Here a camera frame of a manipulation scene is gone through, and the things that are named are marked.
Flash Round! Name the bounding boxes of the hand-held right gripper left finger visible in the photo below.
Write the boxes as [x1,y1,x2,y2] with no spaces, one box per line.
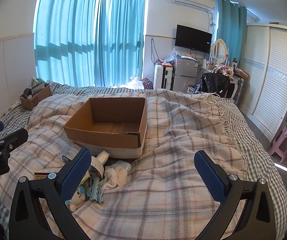
[9,148,92,240]

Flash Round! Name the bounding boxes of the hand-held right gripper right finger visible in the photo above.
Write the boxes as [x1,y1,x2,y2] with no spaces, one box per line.
[194,150,276,240]

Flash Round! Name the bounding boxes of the round cotton swab container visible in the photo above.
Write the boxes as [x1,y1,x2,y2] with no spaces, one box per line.
[90,156,104,179]

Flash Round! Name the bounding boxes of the white plush toy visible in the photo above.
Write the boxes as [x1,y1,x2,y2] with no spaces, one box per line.
[65,184,87,211]

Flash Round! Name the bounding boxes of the white cloth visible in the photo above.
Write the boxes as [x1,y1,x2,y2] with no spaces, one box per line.
[104,165,128,190]

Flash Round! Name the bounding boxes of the light blue soap case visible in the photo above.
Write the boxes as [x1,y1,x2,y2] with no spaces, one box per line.
[115,160,132,173]

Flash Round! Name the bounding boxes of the large cardboard box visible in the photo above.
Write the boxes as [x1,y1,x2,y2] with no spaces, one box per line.
[63,97,148,159]

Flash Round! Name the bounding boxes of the grey-blue plastic clips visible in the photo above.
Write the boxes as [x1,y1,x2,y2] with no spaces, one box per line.
[86,176,107,205]

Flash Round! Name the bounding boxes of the small cardboard box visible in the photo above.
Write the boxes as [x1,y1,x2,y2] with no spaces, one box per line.
[20,83,53,111]

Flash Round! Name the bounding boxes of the checked bed sheet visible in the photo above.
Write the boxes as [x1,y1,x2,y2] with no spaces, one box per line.
[0,80,287,240]

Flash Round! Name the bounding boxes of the white green carton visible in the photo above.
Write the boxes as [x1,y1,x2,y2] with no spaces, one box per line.
[31,77,46,88]

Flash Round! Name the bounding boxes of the pink plastic stool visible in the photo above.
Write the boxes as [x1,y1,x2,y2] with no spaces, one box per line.
[269,126,287,163]

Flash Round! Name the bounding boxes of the black jacket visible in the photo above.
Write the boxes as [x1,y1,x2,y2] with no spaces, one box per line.
[199,72,231,98]

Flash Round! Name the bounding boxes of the silver small fridge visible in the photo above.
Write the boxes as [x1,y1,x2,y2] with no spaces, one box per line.
[172,57,199,92]

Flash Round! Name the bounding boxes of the floral cloth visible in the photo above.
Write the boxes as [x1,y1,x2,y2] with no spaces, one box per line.
[213,64,234,81]

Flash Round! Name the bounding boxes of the white suitcase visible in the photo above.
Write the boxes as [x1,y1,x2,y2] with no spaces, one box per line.
[154,65,174,90]

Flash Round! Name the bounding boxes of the white louvred wardrobe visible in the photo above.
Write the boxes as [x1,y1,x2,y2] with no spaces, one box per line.
[239,24,287,143]

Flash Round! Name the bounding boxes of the dark patterned bag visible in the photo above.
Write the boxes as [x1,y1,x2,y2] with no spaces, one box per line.
[141,78,154,90]

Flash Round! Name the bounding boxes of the wide teal curtain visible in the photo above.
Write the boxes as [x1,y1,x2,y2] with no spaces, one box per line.
[34,0,99,87]

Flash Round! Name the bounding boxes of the oval white mirror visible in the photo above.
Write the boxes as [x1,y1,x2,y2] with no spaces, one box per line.
[212,39,228,65]

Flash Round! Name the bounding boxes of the clear plastic bag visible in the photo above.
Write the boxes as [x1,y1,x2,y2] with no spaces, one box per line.
[163,49,184,63]

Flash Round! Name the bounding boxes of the narrow teal window curtain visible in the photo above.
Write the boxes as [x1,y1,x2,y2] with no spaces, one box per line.
[94,0,147,87]

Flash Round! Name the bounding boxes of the teal curtain beside wardrobe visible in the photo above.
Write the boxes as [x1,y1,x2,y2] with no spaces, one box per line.
[216,0,248,65]

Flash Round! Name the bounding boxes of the white air conditioner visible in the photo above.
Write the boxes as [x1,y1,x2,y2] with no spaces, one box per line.
[171,0,215,13]

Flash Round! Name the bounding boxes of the black wall cable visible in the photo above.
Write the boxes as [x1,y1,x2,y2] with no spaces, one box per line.
[150,38,159,63]

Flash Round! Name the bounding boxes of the black wall television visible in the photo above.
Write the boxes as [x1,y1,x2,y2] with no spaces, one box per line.
[175,24,213,54]

